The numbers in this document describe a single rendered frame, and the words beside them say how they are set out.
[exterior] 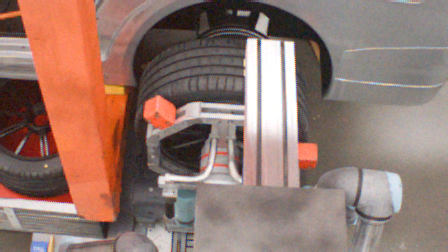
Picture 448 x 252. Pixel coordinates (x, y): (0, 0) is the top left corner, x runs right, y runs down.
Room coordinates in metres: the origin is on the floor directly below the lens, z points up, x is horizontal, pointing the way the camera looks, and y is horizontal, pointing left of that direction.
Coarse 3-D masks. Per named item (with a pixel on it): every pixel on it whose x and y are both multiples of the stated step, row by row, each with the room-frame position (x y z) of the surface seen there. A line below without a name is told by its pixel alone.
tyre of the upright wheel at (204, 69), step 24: (192, 48) 1.50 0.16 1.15; (216, 48) 1.49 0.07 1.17; (240, 48) 1.51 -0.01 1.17; (144, 72) 1.51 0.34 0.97; (168, 72) 1.41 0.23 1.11; (192, 72) 1.39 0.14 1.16; (216, 72) 1.38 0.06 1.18; (240, 72) 1.40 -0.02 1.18; (144, 96) 1.37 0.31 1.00; (168, 96) 1.31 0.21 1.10; (192, 96) 1.31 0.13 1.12; (216, 96) 1.32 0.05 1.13; (240, 96) 1.32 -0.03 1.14; (144, 120) 1.30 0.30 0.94; (144, 144) 1.30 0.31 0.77; (192, 168) 1.32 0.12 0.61
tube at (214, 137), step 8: (216, 128) 1.23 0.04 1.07; (216, 136) 1.23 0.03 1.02; (216, 144) 1.20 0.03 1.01; (216, 152) 1.17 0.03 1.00; (208, 160) 1.14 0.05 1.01; (208, 168) 1.10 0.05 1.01; (168, 176) 1.06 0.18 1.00; (176, 176) 1.06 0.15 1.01; (184, 176) 1.06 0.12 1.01; (192, 176) 1.06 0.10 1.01; (200, 176) 1.07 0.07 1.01; (208, 176) 1.08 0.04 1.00
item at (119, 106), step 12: (108, 96) 1.57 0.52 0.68; (120, 96) 1.58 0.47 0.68; (108, 108) 1.51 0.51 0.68; (120, 108) 1.52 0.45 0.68; (120, 120) 1.46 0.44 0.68; (120, 132) 1.40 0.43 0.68; (120, 144) 1.34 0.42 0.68; (120, 156) 1.31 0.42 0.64; (120, 168) 1.28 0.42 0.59; (120, 180) 1.25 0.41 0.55
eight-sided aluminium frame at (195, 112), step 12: (180, 108) 1.29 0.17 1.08; (192, 108) 1.26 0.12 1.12; (204, 108) 1.28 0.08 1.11; (216, 108) 1.28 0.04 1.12; (228, 108) 1.28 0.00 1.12; (240, 108) 1.29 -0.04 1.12; (180, 120) 1.23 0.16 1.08; (192, 120) 1.23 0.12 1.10; (204, 120) 1.24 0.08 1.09; (216, 120) 1.24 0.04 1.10; (228, 120) 1.24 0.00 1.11; (240, 120) 1.24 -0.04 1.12; (156, 132) 1.23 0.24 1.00; (168, 132) 1.23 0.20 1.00; (156, 144) 1.22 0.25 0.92; (156, 156) 1.22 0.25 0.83; (156, 168) 1.22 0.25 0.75; (168, 168) 1.24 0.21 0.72; (180, 168) 1.27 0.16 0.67
